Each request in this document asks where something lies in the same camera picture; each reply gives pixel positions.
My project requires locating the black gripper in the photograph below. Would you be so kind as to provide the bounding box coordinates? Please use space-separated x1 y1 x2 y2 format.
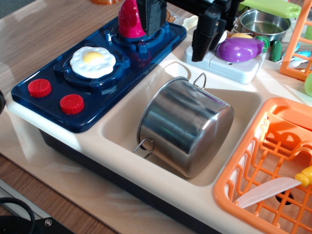
136 0 241 61

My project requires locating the stainless steel pot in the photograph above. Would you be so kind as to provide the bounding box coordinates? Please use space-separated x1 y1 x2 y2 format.
136 77 234 178

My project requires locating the small steel pot background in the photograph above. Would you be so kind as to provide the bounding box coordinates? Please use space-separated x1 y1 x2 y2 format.
233 9 292 42

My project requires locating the cream toy sink unit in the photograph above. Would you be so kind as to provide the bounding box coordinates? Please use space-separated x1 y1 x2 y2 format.
7 43 312 234

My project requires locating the red toy pepper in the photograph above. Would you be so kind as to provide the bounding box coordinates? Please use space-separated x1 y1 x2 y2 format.
118 0 146 39

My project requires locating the purple toy eggplant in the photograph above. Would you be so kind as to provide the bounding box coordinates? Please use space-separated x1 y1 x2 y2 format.
215 37 265 63

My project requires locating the white toy faucet base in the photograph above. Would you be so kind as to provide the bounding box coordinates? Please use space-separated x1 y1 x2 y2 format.
184 45 266 84

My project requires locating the orange transparent lid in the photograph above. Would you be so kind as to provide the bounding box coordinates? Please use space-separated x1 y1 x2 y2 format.
91 0 119 5

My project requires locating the green toy cucumber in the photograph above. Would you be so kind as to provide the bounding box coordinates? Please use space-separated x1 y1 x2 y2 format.
270 40 282 62

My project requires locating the toy fried egg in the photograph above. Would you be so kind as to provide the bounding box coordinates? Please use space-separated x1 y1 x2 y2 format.
70 46 116 78

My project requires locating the green plastic cutting board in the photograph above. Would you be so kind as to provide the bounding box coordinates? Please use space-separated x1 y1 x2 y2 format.
241 0 301 19

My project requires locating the orange plastic rack background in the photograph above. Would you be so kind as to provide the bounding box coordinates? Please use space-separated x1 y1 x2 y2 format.
279 0 312 81

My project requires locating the blue toy stove top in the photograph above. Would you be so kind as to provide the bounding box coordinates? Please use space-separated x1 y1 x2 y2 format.
11 19 186 133

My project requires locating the red stove knob right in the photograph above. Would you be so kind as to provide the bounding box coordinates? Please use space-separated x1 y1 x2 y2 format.
59 94 85 115

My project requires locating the red stove knob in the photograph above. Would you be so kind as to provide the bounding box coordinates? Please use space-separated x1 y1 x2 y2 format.
28 78 52 98
59 94 85 115

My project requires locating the orange dish rack basket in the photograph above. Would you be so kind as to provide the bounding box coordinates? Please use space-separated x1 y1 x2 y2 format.
214 97 312 234

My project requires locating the red stove knob left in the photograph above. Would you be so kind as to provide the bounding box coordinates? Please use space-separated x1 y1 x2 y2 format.
28 78 52 98

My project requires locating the white plastic toy knife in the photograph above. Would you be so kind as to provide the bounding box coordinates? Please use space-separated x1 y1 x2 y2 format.
234 166 312 209

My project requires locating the black cable bottom left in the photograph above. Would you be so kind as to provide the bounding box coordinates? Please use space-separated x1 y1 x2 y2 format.
0 197 36 234

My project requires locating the black metal bracket bottom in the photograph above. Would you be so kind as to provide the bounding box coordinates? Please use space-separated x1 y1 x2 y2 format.
0 215 73 234

